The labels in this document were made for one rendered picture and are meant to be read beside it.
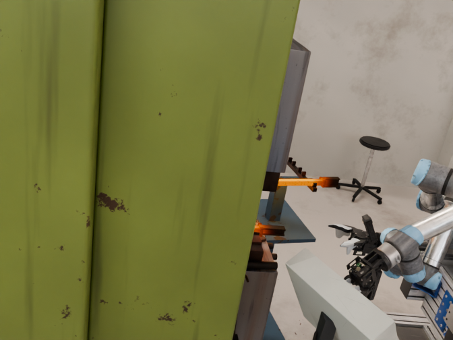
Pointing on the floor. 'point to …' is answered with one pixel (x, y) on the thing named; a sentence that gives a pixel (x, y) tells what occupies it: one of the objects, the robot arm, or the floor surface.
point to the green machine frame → (182, 161)
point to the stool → (368, 166)
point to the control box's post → (325, 328)
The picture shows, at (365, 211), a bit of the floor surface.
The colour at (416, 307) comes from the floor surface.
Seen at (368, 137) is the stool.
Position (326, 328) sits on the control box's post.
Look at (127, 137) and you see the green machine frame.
